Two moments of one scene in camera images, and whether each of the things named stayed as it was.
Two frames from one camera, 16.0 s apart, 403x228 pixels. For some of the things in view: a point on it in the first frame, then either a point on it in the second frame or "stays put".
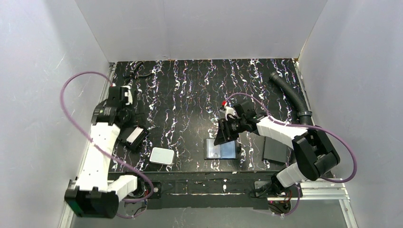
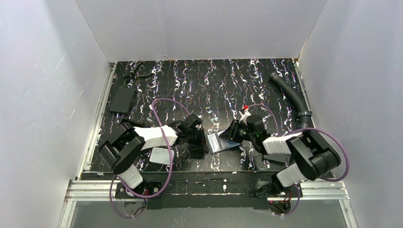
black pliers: [133, 74] stays put
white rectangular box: [162, 156] stays put
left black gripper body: [130, 138] to [196, 135]
